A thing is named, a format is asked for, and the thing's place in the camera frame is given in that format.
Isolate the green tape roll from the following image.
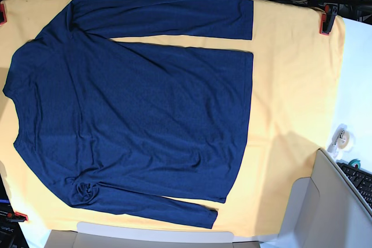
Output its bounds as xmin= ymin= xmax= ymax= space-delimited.
xmin=348 ymin=159 xmax=361 ymax=169

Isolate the red clamp bottom left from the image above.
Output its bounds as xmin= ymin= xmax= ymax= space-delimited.
xmin=5 ymin=212 xmax=28 ymax=222

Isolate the clear tape dispenser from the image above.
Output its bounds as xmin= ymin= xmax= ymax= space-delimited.
xmin=327 ymin=124 xmax=356 ymax=154

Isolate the cardboard box right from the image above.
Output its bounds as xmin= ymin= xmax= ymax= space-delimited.
xmin=277 ymin=149 xmax=371 ymax=247

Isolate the red clamp top left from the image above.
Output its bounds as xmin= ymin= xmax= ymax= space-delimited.
xmin=0 ymin=3 xmax=7 ymax=25

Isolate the navy blue long-sleeve shirt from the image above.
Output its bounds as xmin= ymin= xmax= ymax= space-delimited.
xmin=3 ymin=0 xmax=253 ymax=229

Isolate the red clamp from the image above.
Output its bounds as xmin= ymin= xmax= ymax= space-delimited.
xmin=5 ymin=212 xmax=28 ymax=222
xmin=0 ymin=3 xmax=7 ymax=25
xmin=320 ymin=4 xmax=338 ymax=35

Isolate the red clamp top right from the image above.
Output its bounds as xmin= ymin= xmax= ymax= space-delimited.
xmin=320 ymin=4 xmax=338 ymax=35

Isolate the black keyboard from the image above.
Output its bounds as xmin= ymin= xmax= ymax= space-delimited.
xmin=337 ymin=162 xmax=371 ymax=215

